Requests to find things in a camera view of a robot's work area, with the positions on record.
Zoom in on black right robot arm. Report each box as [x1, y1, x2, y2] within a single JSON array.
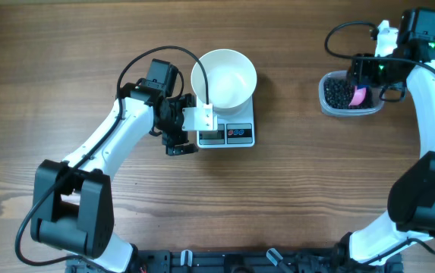
[[332, 8, 435, 271]]

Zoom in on black beans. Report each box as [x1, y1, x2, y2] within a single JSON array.
[[323, 78, 374, 109]]

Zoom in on white bowl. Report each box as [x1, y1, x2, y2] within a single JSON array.
[[191, 49, 257, 116]]

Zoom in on pink scoop with blue handle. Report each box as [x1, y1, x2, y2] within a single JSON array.
[[348, 85, 367, 107]]

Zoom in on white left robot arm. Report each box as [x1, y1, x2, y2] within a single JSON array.
[[25, 59, 197, 272]]

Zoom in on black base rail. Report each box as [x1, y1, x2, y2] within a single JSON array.
[[65, 247, 405, 273]]

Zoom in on white digital kitchen scale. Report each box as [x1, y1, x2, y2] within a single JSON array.
[[197, 97, 255, 149]]

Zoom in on clear plastic container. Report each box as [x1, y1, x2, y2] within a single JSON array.
[[318, 71, 384, 118]]

